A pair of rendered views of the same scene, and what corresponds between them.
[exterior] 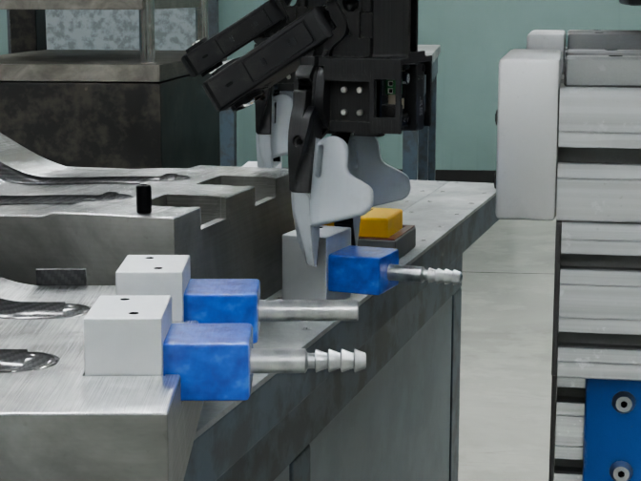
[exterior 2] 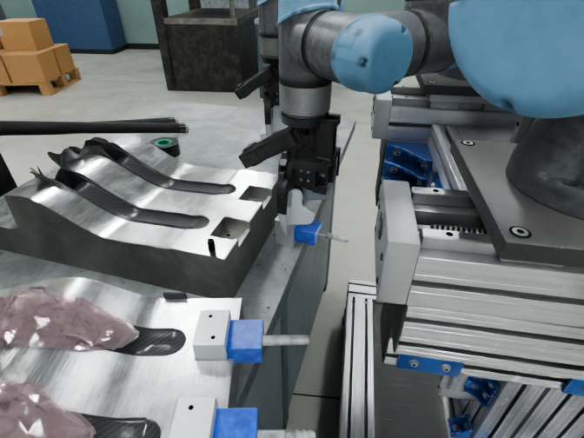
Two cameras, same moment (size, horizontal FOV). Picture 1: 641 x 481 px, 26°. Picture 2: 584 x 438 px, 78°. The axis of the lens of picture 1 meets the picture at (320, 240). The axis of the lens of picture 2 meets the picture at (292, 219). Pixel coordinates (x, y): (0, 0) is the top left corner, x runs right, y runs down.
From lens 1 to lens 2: 0.52 m
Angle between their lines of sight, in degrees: 25
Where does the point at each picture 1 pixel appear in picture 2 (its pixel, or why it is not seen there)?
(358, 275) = (306, 237)
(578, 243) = (414, 314)
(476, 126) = not seen: hidden behind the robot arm
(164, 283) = (215, 348)
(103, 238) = (195, 261)
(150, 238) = (215, 264)
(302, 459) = not seen: hidden behind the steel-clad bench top
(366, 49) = (311, 152)
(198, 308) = (234, 353)
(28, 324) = (152, 367)
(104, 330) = not seen: outside the picture
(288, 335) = (277, 277)
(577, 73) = (428, 243)
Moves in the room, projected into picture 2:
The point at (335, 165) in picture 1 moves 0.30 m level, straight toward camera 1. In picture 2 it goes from (296, 202) to (299, 372)
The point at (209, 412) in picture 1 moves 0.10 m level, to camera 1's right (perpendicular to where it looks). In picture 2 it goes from (242, 376) to (321, 375)
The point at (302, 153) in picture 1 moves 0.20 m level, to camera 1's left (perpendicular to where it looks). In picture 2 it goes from (282, 200) to (156, 200)
